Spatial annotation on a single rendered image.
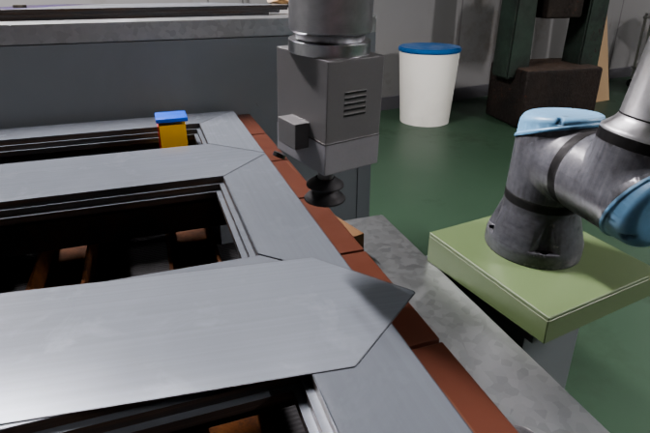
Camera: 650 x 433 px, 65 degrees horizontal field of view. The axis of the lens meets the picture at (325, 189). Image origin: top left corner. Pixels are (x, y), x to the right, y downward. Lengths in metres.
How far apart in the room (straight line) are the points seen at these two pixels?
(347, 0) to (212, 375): 0.32
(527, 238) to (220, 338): 0.52
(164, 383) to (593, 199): 0.54
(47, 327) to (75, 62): 0.80
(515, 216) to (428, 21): 4.17
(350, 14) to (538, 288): 0.51
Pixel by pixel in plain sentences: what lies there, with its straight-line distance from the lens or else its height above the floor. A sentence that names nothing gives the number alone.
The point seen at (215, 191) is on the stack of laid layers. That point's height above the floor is 0.82.
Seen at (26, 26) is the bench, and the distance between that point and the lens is 1.25.
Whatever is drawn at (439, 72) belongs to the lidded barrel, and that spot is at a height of 0.44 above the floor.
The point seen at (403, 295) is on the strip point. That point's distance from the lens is 0.53.
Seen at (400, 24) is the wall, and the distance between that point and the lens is 4.74.
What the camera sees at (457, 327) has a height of 0.68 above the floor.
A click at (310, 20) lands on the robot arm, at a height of 1.11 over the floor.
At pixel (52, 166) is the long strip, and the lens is 0.97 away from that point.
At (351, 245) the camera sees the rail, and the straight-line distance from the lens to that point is 0.65.
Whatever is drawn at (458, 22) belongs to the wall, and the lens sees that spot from 5.17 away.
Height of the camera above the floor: 1.14
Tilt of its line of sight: 23 degrees down
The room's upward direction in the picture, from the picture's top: straight up
